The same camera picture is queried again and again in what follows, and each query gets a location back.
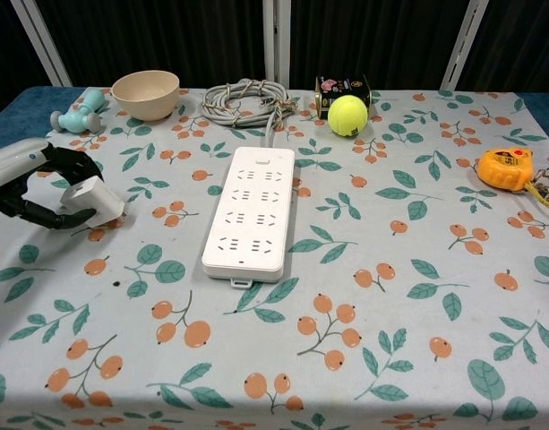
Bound yellow tennis ball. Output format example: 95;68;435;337
327;94;370;137

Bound grey cable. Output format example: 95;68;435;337
201;78;300;148

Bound white metal frame post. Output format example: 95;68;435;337
439;0;489;92
9;0;73;88
262;0;293;89

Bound beige bowl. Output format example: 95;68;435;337
110;69;181;122

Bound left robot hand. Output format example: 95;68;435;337
0;137;106;231

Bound light teal mini massager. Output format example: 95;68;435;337
49;88;110;134

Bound black tin box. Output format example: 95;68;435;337
313;73;373;120

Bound white plug adapter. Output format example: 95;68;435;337
58;176;126;225

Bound keys on yellow cord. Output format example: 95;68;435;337
524;168;549;211

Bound black curtain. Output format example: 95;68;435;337
0;0;549;93

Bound orange tape measure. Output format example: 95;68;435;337
475;148;536;193

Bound white power strip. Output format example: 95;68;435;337
201;146;296;290

